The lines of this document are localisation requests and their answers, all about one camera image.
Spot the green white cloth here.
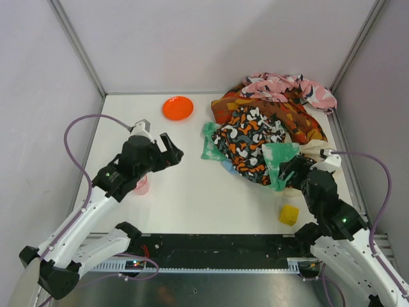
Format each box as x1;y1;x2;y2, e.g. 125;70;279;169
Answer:
201;122;299;191

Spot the black orange white camouflage cloth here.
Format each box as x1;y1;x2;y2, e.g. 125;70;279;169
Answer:
210;106;286;185

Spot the light blue cloth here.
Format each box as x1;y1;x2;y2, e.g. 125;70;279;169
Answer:
221;160;237;175

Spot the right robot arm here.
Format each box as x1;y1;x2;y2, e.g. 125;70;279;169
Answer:
278;150;408;306

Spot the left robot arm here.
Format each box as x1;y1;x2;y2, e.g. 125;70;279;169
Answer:
19;132;183;300

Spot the cream beige cloth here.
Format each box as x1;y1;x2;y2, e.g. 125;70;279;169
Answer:
282;139;336;198

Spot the brown orange patterned cloth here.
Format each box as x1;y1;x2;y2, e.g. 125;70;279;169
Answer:
211;84;328;145

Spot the pink patterned cloth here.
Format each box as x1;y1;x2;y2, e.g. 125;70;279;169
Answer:
240;72;337;114

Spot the pink transparent plastic cup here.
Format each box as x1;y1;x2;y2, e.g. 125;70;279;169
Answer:
134;175;150;196

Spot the yellow sponge block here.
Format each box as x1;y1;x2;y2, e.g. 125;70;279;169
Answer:
279;205;300;226

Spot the orange plastic plate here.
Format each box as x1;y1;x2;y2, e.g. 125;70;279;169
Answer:
162;96;194;121

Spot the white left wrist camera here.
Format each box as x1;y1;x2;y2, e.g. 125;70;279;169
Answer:
130;119;154;143

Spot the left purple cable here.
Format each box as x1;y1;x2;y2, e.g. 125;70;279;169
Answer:
38;114;132;307

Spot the purple cable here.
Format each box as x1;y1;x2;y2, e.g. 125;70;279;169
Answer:
38;114;132;307
332;150;409;297

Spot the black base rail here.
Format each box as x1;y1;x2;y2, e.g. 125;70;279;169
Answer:
127;234;312;270

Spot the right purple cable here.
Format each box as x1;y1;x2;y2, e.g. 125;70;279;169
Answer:
332;150;409;297

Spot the white slotted cable duct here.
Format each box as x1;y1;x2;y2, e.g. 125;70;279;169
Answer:
92;260;323;273

